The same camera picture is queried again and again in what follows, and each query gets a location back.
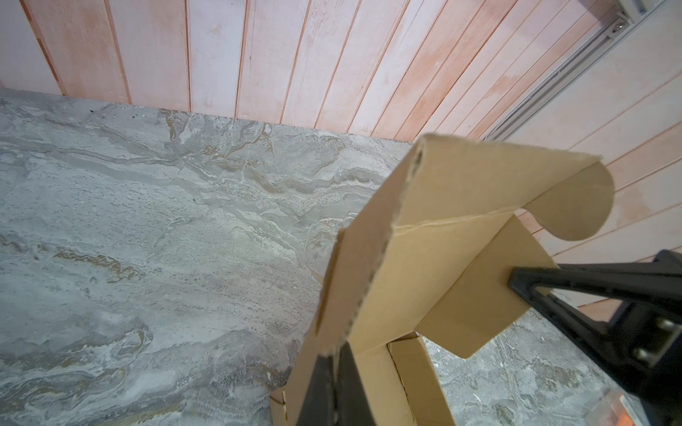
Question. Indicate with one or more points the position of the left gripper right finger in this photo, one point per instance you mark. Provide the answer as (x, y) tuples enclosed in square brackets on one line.
[(352, 405)]

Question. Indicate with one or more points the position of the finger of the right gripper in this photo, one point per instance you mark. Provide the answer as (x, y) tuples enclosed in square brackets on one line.
[(625, 317)]

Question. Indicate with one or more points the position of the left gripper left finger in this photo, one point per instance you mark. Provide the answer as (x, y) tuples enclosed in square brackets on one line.
[(319, 406)]

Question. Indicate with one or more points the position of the brown cardboard box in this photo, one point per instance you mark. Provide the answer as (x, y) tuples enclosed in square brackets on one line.
[(428, 259)]

